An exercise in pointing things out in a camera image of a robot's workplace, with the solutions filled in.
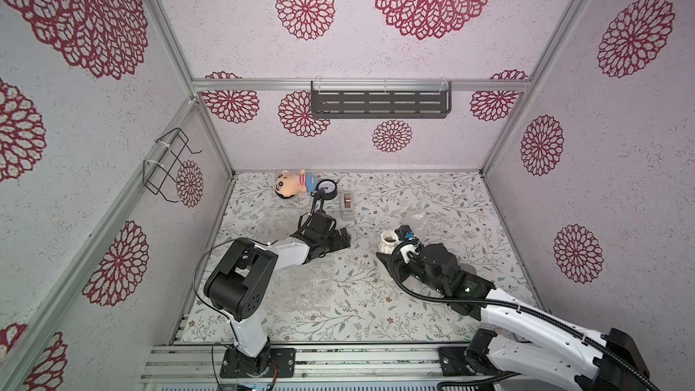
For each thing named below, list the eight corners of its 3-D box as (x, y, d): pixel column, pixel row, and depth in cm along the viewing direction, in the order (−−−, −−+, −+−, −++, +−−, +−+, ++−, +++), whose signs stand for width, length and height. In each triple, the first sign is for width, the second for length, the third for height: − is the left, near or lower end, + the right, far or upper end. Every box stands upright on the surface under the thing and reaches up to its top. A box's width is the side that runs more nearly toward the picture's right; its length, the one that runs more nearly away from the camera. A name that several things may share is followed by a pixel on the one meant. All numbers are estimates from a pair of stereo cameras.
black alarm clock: (316, 199, 114) (316, 194, 111) (318, 184, 119) (317, 179, 116) (336, 199, 114) (336, 194, 111) (337, 184, 119) (337, 179, 116)
